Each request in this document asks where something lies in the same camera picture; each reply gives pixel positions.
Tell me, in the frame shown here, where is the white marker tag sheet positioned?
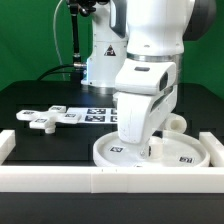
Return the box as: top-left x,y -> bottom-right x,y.
68,107 -> 117,124

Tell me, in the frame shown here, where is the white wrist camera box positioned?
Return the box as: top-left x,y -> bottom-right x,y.
115,59 -> 177,96

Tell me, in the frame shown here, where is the white cross-shaped table base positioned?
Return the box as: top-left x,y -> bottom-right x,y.
16,105 -> 81,134

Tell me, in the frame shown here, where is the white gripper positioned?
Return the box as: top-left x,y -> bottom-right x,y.
117,85 -> 177,145

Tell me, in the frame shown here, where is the white cable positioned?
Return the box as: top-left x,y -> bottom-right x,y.
52,0 -> 68,81

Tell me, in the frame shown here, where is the black cable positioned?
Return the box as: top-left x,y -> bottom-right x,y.
36,64 -> 76,82

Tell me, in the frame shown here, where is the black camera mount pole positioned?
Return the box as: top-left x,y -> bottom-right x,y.
66,0 -> 96,83

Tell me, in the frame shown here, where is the white right fence bar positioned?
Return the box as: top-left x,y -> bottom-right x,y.
199,132 -> 224,167

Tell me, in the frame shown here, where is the white fence bar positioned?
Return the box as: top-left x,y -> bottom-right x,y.
199,132 -> 224,167
0,166 -> 224,193
0,130 -> 16,166

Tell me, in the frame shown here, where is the white front fence bar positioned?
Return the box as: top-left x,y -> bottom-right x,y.
0,166 -> 224,193

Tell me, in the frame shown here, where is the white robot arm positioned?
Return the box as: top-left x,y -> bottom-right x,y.
82,0 -> 216,145

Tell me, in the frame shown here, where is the white left fence bar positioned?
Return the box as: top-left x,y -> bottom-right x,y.
0,130 -> 16,166

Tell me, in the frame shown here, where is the white round table top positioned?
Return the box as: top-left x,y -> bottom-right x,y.
93,130 -> 210,167

